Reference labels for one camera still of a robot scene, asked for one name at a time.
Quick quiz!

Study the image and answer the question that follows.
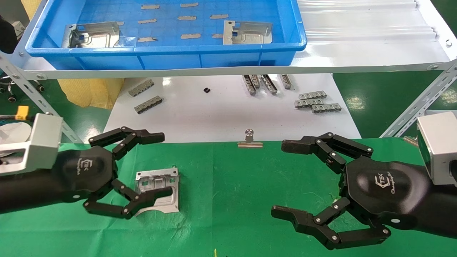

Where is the yellow woven sack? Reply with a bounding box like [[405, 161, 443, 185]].
[[21, 0, 125, 110]]

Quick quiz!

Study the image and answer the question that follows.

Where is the silver binder clip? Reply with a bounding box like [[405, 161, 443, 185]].
[[237, 128, 263, 148]]

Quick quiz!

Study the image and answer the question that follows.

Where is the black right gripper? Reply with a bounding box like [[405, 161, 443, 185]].
[[271, 133, 431, 250]]

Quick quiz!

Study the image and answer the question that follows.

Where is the small grey box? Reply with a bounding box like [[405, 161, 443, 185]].
[[12, 21, 26, 39]]

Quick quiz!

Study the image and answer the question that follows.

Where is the white round disc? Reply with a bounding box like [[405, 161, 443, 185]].
[[0, 122, 33, 145]]

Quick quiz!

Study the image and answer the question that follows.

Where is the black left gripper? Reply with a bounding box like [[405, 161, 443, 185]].
[[54, 126, 174, 220]]

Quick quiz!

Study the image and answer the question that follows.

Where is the white metal shelf board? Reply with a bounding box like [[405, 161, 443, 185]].
[[11, 0, 457, 80]]

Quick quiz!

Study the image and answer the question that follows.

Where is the perforated steel angle bar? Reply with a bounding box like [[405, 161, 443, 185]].
[[0, 53, 83, 144], [380, 60, 457, 138]]

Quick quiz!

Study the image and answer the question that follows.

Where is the blue plastic bin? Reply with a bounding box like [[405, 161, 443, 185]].
[[25, 0, 307, 71]]

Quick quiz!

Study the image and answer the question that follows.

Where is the black wheeled chair base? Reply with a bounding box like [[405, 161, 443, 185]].
[[0, 73, 45, 104]]

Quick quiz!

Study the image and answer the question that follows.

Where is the stamped grey metal plate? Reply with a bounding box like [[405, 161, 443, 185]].
[[134, 167, 180, 216], [223, 20, 273, 45], [61, 21, 121, 49]]

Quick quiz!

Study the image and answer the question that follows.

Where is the black bulky object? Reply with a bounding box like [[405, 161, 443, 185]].
[[0, 16, 18, 54]]

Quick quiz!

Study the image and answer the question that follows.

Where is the green cloth mat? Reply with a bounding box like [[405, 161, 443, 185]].
[[0, 137, 457, 257]]

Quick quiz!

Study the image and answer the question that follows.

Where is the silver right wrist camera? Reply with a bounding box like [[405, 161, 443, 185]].
[[417, 111, 457, 186]]

